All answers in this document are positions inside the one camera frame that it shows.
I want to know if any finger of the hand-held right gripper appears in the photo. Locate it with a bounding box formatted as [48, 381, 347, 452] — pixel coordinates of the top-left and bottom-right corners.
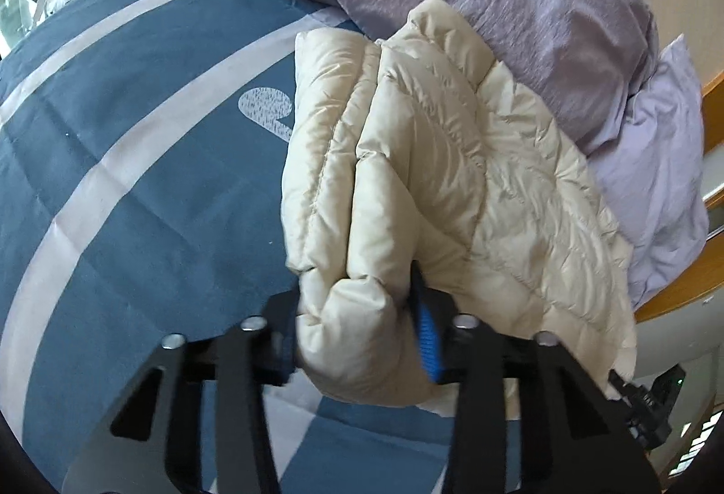
[607, 369, 641, 407]

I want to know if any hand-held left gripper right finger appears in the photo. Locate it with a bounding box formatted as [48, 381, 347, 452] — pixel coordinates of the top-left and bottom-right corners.
[407, 266, 663, 494]

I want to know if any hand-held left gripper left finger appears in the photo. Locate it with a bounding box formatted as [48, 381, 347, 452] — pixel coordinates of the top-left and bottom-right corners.
[59, 293, 301, 494]

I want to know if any cream quilted puffer jacket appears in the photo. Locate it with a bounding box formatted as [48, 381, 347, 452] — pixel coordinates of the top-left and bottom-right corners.
[281, 0, 639, 412]

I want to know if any small lilac pillow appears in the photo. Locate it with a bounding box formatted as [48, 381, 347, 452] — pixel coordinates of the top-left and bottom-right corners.
[588, 34, 711, 312]

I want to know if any blue striped bed sheet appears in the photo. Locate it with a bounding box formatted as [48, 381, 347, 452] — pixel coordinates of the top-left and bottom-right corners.
[0, 0, 524, 494]

